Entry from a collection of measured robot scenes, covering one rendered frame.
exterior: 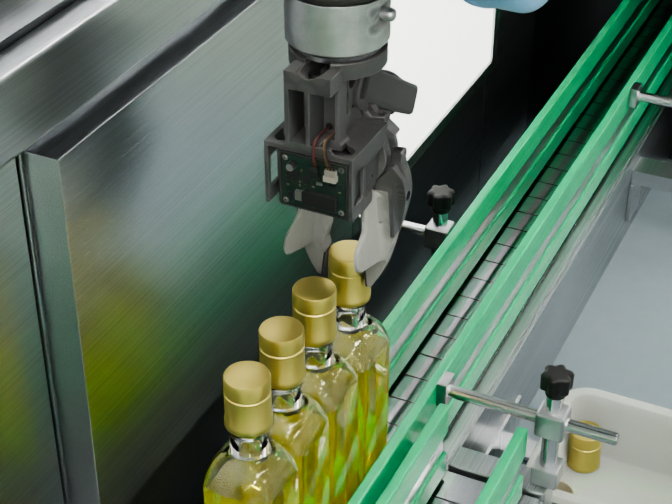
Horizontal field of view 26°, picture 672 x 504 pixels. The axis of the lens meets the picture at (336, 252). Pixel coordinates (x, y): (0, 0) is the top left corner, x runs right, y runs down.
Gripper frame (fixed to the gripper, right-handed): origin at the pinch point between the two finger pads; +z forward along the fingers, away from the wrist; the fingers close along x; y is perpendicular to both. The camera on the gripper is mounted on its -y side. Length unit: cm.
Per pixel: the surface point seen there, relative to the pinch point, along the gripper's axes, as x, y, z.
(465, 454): 7.0, -11.0, 26.8
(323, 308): 1.0, 6.9, -0.1
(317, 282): -0.4, 5.1, -0.9
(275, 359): 0.1, 13.2, 0.7
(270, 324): -1.1, 11.4, -0.9
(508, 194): -4, -52, 24
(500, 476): 13.6, -1.1, 18.8
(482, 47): -12, -65, 13
